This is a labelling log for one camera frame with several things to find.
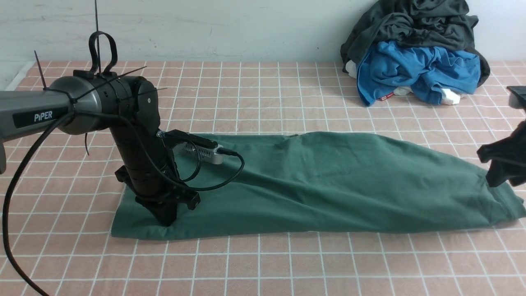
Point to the blue shirt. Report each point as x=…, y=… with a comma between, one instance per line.
x=426, y=70

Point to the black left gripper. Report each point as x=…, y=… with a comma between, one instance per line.
x=151, y=175

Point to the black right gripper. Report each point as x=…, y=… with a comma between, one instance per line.
x=507, y=158

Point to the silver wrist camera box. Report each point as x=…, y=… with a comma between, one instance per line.
x=201, y=150

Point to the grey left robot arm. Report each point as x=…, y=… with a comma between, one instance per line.
x=128, y=107

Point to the dark grey garment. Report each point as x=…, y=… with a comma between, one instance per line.
x=415, y=23

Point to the pink checkered tablecloth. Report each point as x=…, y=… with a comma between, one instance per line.
x=62, y=211

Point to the green long-sleeve top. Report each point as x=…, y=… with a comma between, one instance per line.
x=333, y=182

